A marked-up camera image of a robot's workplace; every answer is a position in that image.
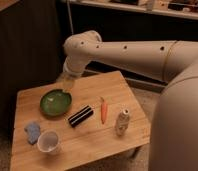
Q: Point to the metal pole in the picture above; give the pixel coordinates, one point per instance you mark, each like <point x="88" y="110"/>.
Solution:
<point x="70" y="16"/>

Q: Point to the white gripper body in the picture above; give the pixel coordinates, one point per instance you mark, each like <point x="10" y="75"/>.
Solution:
<point x="67" y="80"/>

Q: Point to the green ceramic bowl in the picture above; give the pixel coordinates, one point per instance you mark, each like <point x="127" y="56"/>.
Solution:
<point x="55" y="103"/>

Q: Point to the white ceramic cup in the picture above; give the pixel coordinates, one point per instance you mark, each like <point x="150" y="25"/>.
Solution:
<point x="48" y="143"/>

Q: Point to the wooden table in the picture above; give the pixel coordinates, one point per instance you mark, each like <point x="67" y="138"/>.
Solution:
<point x="88" y="141"/>

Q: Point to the orange carrot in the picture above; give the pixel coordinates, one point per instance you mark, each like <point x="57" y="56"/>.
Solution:
<point x="104" y="110"/>

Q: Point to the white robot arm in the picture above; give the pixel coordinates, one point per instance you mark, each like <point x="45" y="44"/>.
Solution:
<point x="168" y="65"/>

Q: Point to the upper shelf with clutter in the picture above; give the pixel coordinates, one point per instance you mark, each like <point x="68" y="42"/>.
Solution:
<point x="187" y="9"/>

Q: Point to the black whiteboard eraser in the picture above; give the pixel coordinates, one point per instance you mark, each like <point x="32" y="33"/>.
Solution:
<point x="80" y="116"/>

